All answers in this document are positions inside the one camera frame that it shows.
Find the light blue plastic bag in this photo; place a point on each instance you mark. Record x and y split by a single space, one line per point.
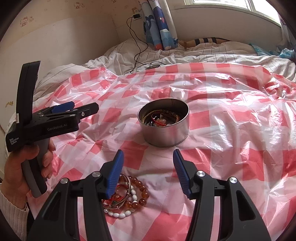
280 52

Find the white striped bed quilt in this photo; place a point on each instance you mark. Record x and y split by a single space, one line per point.
128 55

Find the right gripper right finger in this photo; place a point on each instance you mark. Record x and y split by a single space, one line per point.
239 218

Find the engraved silver bangle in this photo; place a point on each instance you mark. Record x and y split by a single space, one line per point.
121 195

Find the blue cartoon curtain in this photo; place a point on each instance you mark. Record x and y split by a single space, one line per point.
159 28

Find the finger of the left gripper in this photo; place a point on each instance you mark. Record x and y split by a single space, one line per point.
81 112
58 108

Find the round silver metal tin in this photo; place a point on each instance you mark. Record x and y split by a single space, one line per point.
164 122

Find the black wall charger plug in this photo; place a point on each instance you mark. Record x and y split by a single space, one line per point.
136 16

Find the striped pillow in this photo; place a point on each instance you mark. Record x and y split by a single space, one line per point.
195 42

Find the white knit sleeve forearm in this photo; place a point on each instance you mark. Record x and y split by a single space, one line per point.
17 218

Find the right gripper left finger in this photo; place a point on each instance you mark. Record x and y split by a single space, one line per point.
58 218

